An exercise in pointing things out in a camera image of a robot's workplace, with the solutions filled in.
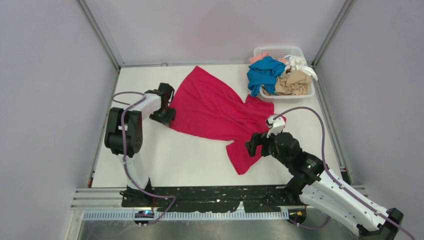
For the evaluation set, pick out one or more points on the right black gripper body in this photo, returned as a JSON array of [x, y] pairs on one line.
[[273, 151]]

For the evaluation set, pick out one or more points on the magenta t shirt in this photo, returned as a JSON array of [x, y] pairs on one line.
[[207, 107]]

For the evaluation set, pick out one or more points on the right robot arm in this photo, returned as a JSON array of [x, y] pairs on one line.
[[314, 184]]

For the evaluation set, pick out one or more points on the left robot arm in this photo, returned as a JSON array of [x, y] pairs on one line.
[[124, 137]]

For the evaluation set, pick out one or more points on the beige t shirt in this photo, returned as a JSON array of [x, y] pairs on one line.
[[294, 83]]

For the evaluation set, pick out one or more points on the blue t shirt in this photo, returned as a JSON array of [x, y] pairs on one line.
[[264, 73]]

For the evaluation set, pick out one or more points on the salmon pink t shirt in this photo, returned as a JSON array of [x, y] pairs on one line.
[[262, 55]]

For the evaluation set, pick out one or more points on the white t shirt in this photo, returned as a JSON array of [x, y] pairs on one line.
[[298, 63]]

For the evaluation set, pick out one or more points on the white plastic basket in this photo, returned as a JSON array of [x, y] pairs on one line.
[[280, 52]]

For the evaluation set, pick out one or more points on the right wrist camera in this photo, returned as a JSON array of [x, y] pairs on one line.
[[276, 125]]

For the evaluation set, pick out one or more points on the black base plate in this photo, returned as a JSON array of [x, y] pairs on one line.
[[215, 199]]

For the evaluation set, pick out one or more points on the slotted cable duct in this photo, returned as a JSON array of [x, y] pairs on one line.
[[140, 215]]

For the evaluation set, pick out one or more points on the aluminium frame rail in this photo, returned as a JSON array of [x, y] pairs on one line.
[[98, 198]]

